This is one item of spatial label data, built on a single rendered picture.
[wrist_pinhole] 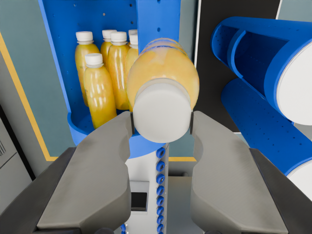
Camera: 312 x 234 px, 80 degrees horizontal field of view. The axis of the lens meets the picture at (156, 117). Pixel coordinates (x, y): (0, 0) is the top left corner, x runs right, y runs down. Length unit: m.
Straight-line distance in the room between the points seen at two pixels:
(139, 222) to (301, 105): 0.95
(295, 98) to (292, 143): 0.29
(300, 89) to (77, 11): 0.63
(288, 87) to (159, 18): 0.43
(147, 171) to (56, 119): 1.37
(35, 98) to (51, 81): 0.25
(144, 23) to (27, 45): 1.62
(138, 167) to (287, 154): 0.61
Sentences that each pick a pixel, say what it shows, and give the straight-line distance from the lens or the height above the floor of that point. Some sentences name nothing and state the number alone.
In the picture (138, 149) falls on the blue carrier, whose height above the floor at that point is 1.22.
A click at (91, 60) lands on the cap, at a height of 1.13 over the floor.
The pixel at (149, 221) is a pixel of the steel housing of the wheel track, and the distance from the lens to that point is 1.20.
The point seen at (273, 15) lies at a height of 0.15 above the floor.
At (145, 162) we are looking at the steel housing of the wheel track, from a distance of 0.86.
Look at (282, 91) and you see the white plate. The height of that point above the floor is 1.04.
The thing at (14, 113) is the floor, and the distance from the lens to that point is 2.28.
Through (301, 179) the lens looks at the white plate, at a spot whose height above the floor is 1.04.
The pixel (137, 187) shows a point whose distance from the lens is 0.92.
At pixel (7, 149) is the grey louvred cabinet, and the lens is 2.32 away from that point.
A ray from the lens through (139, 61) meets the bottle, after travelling 0.16.
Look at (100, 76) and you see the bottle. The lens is 0.46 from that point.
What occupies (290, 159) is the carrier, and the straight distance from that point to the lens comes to 0.89.
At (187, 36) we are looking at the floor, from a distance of 1.57.
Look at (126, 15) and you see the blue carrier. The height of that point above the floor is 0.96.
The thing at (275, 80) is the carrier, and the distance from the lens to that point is 0.65.
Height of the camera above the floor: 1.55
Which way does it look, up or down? 60 degrees down
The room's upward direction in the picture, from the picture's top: 176 degrees counter-clockwise
